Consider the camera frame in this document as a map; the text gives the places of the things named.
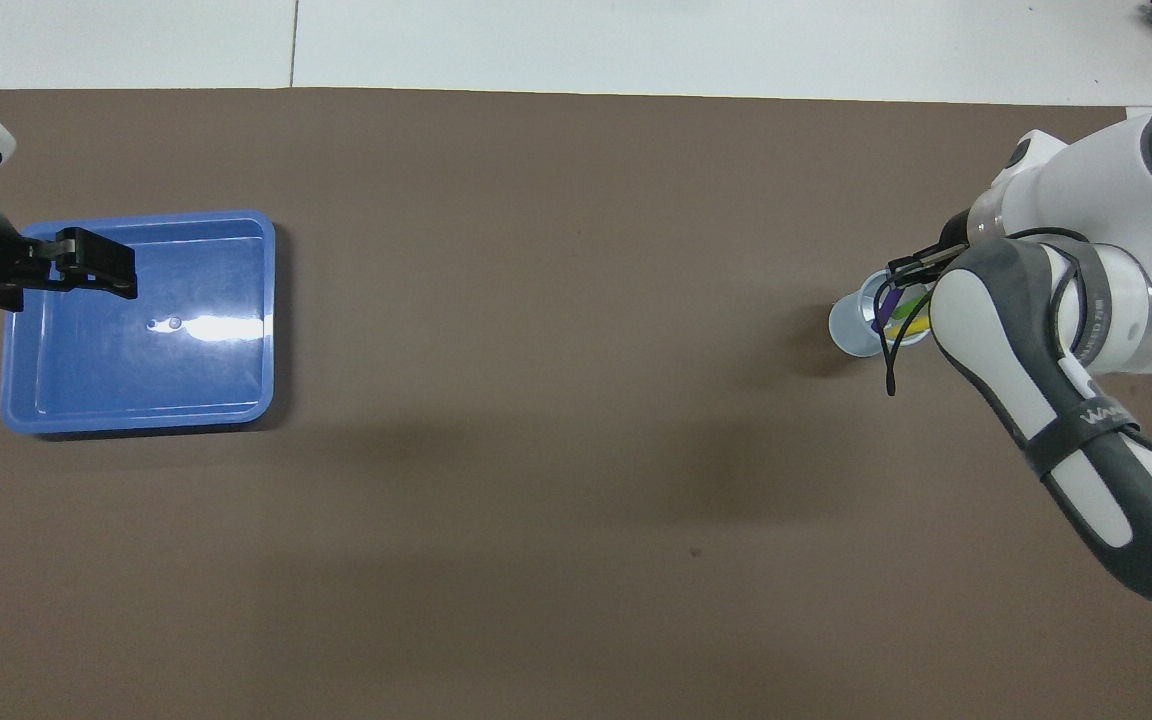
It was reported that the translucent pale blue cup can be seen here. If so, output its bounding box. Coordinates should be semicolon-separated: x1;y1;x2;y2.
828;267;937;359

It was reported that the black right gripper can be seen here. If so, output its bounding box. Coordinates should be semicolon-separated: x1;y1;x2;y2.
887;208;977;291

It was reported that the blue plastic tray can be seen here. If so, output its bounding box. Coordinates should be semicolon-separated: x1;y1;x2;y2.
0;209;277;437

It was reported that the brown table mat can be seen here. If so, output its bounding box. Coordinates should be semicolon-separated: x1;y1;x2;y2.
0;87;1152;720

